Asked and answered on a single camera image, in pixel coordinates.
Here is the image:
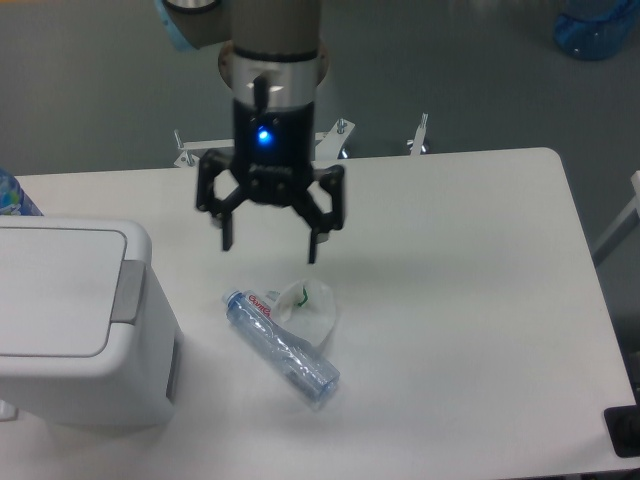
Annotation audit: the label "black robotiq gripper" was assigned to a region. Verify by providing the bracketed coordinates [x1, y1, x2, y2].
[194, 97, 347, 265]

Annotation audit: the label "white push-lid trash can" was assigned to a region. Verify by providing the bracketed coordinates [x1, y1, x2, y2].
[1, 216, 183, 426]

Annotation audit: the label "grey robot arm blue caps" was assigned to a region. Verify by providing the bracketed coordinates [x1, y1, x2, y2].
[156, 1, 346, 263]

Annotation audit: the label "crumpled white tissue paper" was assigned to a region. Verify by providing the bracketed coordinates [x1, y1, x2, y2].
[266, 278, 337, 349]

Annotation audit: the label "crushed clear plastic bottle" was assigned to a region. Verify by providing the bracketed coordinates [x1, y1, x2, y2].
[222, 289, 340, 409]

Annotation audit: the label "blue labelled bottle left edge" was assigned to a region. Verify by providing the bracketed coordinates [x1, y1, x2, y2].
[0, 169, 43, 216]

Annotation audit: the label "blue water jug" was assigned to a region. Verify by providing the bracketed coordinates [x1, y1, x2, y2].
[552, 1, 639, 61]

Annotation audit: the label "black clamp table corner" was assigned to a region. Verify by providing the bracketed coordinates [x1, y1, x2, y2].
[604, 405, 639, 458]

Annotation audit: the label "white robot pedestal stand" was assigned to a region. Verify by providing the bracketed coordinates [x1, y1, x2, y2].
[172, 39, 431, 169]

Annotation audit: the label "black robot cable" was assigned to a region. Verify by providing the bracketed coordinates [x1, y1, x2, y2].
[252, 74, 271, 121]

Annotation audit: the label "white frame right edge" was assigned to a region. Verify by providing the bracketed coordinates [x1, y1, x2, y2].
[591, 171, 639, 267]

